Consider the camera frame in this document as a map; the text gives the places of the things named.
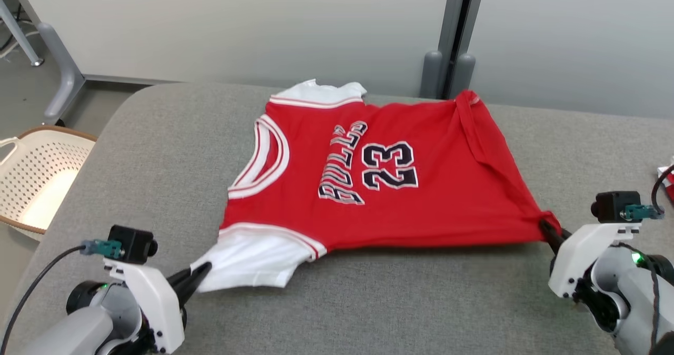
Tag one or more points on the red garment with white trim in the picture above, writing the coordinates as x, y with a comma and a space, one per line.
669, 190

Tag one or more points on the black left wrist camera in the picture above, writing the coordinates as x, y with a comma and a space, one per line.
131, 242

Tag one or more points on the red Bulls 23 jersey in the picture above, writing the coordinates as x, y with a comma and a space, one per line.
421, 207

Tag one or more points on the thin grey desk leg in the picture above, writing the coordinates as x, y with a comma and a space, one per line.
23, 39

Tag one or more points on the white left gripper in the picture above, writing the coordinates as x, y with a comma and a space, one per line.
155, 302

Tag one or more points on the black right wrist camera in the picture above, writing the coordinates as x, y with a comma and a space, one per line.
613, 206

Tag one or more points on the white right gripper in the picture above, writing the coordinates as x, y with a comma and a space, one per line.
576, 255

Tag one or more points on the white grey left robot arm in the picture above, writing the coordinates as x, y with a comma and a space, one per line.
79, 328

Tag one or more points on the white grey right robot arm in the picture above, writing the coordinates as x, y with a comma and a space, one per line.
632, 302

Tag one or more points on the thick grey desk leg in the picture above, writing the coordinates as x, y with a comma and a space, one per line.
68, 81

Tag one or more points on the grey fabric sofa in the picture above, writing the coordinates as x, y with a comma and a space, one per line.
158, 149

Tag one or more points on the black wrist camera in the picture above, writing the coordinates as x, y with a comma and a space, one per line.
613, 206
131, 242

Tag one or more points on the grey partition frame post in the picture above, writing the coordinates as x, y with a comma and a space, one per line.
458, 18

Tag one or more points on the rounded grey partition foot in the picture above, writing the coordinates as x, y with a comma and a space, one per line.
462, 78
432, 76

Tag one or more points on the cream perforated laundry basket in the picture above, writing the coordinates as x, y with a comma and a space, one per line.
37, 176

